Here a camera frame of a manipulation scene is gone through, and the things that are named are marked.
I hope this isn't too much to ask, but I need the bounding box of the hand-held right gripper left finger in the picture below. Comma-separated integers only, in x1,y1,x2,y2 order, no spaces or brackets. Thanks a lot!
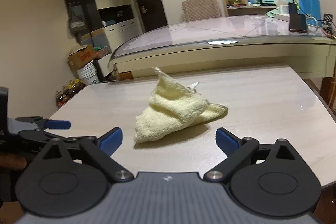
39,127,134,184

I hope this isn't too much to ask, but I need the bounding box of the wooden side table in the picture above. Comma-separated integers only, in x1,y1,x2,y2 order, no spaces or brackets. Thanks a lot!
223,0,277,17

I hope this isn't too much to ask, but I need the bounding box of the red print cardboard box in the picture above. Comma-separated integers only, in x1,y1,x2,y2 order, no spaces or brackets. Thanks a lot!
67,45,96,70

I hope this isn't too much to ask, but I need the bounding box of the person's left hand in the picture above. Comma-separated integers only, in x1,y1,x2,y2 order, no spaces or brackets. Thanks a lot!
0,154,27,171

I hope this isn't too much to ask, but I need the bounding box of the green cloth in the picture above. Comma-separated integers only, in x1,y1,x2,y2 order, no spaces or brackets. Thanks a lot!
266,7,282,17

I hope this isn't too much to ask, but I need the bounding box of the dark flat phone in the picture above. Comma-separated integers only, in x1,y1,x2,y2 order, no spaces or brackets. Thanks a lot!
288,14,308,33

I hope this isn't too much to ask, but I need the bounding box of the glass top table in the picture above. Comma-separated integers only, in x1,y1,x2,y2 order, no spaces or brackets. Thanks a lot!
110,15,336,81

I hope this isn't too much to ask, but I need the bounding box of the grey hanging bag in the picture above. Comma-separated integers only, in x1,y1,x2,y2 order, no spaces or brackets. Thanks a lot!
68,15,86,36

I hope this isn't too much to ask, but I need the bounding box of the white plastic bucket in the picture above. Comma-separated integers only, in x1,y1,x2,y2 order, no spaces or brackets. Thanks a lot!
76,61,100,86

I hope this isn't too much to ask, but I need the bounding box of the group of brown bottles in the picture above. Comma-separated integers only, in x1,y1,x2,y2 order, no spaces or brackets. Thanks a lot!
55,79,86,108

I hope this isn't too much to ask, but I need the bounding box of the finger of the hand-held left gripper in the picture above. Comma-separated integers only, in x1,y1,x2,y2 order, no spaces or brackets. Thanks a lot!
16,116,71,130
19,130,97,147

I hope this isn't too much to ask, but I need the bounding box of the pale yellow towel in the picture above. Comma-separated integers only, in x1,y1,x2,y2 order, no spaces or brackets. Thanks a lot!
133,67,228,143

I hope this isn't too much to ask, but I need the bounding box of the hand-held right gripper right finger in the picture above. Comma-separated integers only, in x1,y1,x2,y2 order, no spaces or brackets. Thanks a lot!
203,127,300,184

